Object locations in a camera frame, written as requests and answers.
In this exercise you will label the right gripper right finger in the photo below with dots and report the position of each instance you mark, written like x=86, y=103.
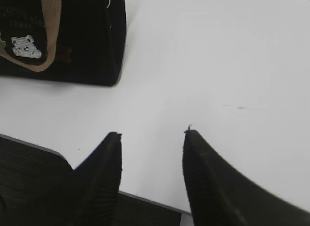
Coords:
x=219, y=195

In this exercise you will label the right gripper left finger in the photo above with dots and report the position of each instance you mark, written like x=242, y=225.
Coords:
x=100, y=175

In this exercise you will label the black canvas tote bag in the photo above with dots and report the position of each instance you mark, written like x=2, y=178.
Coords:
x=78, y=41

